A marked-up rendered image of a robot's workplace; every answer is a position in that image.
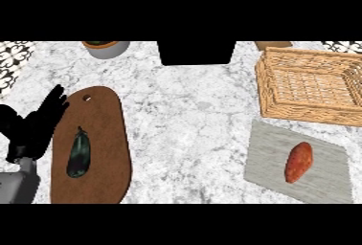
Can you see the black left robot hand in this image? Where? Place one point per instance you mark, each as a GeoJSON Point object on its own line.
{"type": "Point", "coordinates": [35, 124]}

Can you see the grey plant pot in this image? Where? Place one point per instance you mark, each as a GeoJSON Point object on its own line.
{"type": "Point", "coordinates": [106, 49]}

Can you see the brown wooden cutting board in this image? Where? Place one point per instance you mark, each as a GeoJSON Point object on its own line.
{"type": "Point", "coordinates": [96, 143]}

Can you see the orange sweet potato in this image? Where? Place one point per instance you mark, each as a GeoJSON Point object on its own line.
{"type": "Point", "coordinates": [300, 162]}

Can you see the grey placemat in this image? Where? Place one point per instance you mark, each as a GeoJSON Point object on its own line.
{"type": "Point", "coordinates": [301, 166]}

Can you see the wicker basket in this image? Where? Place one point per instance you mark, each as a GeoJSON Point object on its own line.
{"type": "Point", "coordinates": [310, 86]}

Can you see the brown wooden block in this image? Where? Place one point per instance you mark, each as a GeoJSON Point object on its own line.
{"type": "Point", "coordinates": [273, 45]}

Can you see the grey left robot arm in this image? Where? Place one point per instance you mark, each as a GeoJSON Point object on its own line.
{"type": "Point", "coordinates": [18, 185]}

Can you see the black appliance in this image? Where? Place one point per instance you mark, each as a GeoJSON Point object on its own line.
{"type": "Point", "coordinates": [195, 52]}

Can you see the dark green eggplant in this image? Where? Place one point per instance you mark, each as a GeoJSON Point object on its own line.
{"type": "Point", "coordinates": [78, 156]}

